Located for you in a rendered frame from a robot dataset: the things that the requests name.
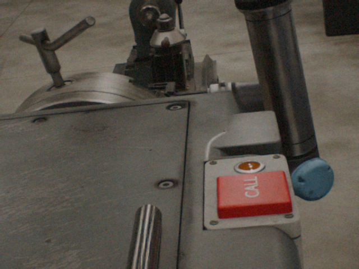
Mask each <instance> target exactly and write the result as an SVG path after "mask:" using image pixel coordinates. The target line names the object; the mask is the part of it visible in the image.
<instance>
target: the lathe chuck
mask: <svg viewBox="0 0 359 269"><path fill-rule="evenodd" d="M63 80H64V82H71V84H69V85H67V86H66V87H63V88H61V89H57V90H52V91H50V89H51V88H53V87H54V86H55V84H54V82H53V81H52V82H50V83H48V84H46V85H44V86H42V87H41V88H40V89H39V90H36V91H35V92H34V93H32V94H31V95H30V96H29V97H28V98H27V99H26V100H25V101H23V102H22V103H21V105H20V106H19V108H18V109H17V110H16V111H15V113H21V112H22V111H23V110H25V109H26V108H28V107H30V106H32V105H34V104H36V103H37V102H39V101H42V100H44V99H47V98H50V97H53V96H57V95H61V94H64V93H68V92H77V91H98V92H107V93H108V94H113V95H119V96H123V97H126V98H129V99H132V100H145V99H156V98H167V97H166V96H164V95H163V94H162V93H161V92H160V91H156V93H155V96H154V95H153V94H151V93H150V92H148V91H146V90H144V89H142V88H140V87H137V86H134V85H133V81H134V78H130V77H127V76H124V75H120V74H116V73H108V72H85V73H77V74H73V75H69V76H65V77H63Z"/></svg>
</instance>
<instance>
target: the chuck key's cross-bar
mask: <svg viewBox="0 0 359 269"><path fill-rule="evenodd" d="M95 23H96V19H95V17H92V16H88V17H86V18H84V19H83V20H82V21H80V23H78V24H76V25H75V26H74V27H72V28H71V29H69V30H68V31H67V32H66V33H64V34H62V35H61V36H60V37H58V38H57V39H56V40H55V41H53V42H51V41H46V40H44V41H43V42H42V43H41V46H42V48H43V49H46V50H51V51H56V50H58V49H59V48H61V47H62V46H64V45H65V44H67V43H68V42H69V41H71V40H73V39H74V38H75V37H77V36H79V35H80V34H82V33H83V32H84V31H86V30H88V29H89V28H90V27H92V26H93V25H95ZM19 39H20V40H21V42H23V43H27V44H31V45H34V46H35V43H34V41H33V39H32V37H31V36H28V35H24V34H21V35H20V37H19Z"/></svg>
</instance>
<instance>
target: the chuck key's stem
mask: <svg viewBox="0 0 359 269"><path fill-rule="evenodd" d="M30 35H31V37H32V39H33V41H34V43H35V46H36V49H37V51H38V54H39V55H40V58H41V60H42V62H43V66H44V68H45V71H46V72H47V73H48V74H50V75H51V78H52V81H53V82H54V84H55V86H56V87H55V88H57V89H58V88H62V87H63V86H64V85H65V83H64V80H63V77H62V75H61V73H60V72H59V71H60V68H61V66H60V64H59V61H58V58H57V56H56V53H55V51H51V50H46V49H43V48H42V46H41V43H42V42H43V41H44V40H46V41H50V38H49V35H48V34H47V31H46V29H45V28H44V27H41V28H38V29H35V30H33V31H31V34H30Z"/></svg>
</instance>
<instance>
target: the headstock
mask: <svg viewBox="0 0 359 269"><path fill-rule="evenodd" d="M241 113H249V112H248V109H247V108H246V106H245V105H244V103H242V101H241V100H240V98H239V97H238V96H237V95H236V94H235V93H234V92H233V91H220V92H214V93H208V94H197V95H186V96H174V97H168V98H156V99H145V100H134V101H128V102H121V103H110V104H99V105H88V106H77V107H70V108H58V109H47V110H36V111H35V112H24V113H12V114H1V115H0V269H126V266H127V260H128V253H129V248H130V241H131V234H132V227H133V226H134V221H135V213H136V211H137V209H138V208H139V207H141V206H144V205H153V206H155V207H157V208H158V209H160V211H161V213H162V227H161V234H160V246H159V258H158V264H157V269H302V268H301V263H300V258H299V254H298V249H297V247H296V245H295V244H294V241H293V240H292V239H291V237H290V236H288V235H287V234H286V233H285V232H284V231H283V230H280V229H278V228H275V227H272V226H264V225H262V226H248V227H247V228H234V229H221V230H204V169H205V164H206V163H207V162H209V161H211V160H220V159H232V158H239V157H252V156H260V155H238V156H229V155H227V154H226V153H225V152H224V151H222V150H220V149H215V148H211V144H212V142H213V141H214V140H216V139H217V138H219V137H220V136H222V135H223V134H225V133H228V132H229V122H228V115H230V114H241Z"/></svg>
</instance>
